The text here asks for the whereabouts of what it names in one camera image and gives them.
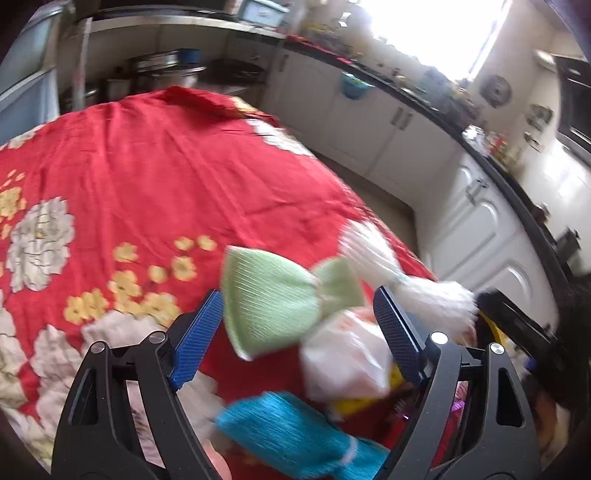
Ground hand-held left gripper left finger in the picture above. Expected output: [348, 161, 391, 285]
[52, 290, 227, 480]

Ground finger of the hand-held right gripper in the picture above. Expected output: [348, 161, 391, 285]
[478, 288, 559, 356]

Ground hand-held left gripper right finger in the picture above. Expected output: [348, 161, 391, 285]
[372, 285, 543, 480]

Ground white candy-shaped wrapper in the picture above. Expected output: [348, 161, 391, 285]
[339, 222, 478, 342]

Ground white plastic packet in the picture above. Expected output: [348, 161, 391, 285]
[300, 309, 393, 402]

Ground green candy-shaped wrapper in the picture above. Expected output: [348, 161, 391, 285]
[221, 246, 368, 361]

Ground yellow packet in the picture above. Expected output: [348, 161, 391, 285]
[330, 369, 404, 418]

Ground blue candy-shaped wrapper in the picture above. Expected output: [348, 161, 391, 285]
[216, 391, 391, 480]

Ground red floral blanket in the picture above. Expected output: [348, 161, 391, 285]
[0, 85, 467, 480]

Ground black kitchen countertop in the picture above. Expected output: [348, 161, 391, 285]
[284, 39, 591, 301]

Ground white kitchen cabinets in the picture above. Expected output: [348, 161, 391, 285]
[263, 46, 568, 333]

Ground hanging kitchen utensils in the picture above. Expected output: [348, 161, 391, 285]
[526, 104, 555, 148]

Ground blue bowl on cabinet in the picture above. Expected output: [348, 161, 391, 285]
[341, 71, 374, 100]

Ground black wok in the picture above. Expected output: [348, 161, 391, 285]
[210, 58, 266, 86]

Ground window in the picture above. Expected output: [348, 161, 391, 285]
[365, 0, 513, 79]

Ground metal shelf rack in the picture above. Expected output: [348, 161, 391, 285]
[60, 14, 287, 112]

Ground grey plastic drawer cabinet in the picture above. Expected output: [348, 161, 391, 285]
[0, 9, 63, 144]

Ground blue-grey plastic box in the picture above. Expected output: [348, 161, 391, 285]
[238, 0, 284, 28]

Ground dark wall appliance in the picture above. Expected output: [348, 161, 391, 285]
[554, 53, 591, 153]

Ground wall fan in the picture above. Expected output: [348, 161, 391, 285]
[478, 74, 513, 109]

